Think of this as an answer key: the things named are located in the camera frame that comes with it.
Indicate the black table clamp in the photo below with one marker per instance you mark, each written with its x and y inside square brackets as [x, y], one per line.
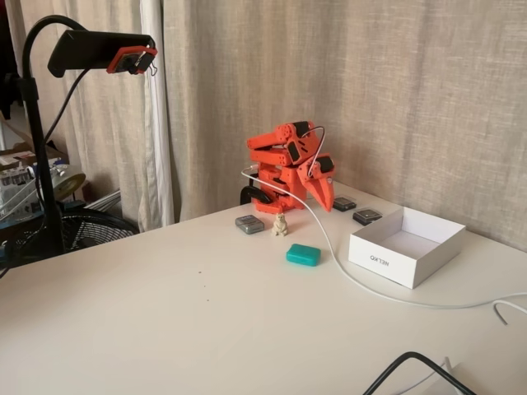
[247, 193]

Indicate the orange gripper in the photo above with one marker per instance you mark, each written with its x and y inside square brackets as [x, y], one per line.
[316, 178]

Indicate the black fan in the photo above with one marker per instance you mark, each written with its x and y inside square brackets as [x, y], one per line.
[94, 230]

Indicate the small beige bear figurine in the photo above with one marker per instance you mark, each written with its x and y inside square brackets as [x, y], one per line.
[281, 226]

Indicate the small grey case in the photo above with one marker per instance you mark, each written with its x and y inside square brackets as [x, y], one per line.
[249, 225]

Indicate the beige lamp head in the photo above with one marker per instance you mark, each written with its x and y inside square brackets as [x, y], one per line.
[68, 181]

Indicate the small black case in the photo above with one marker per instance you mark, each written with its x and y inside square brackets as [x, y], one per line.
[367, 216]
[345, 204]

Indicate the white cardboard box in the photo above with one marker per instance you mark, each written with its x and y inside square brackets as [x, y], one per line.
[379, 257]

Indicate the brown cardboard box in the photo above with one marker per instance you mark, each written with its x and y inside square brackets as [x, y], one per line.
[24, 140]

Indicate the small orange camera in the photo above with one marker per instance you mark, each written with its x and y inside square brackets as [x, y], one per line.
[119, 61]

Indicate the dark hanging clothing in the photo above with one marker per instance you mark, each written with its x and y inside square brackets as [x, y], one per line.
[6, 61]

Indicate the black camera holder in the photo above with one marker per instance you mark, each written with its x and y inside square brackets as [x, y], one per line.
[90, 51]

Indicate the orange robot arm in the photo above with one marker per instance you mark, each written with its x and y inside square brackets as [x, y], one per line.
[267, 142]

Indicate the green rounded case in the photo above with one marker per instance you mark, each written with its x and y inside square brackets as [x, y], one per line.
[303, 255]

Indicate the beige linen curtain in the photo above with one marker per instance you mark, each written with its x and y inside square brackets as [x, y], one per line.
[370, 82]

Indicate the black gooseneck stand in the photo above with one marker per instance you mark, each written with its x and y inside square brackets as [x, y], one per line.
[41, 136]

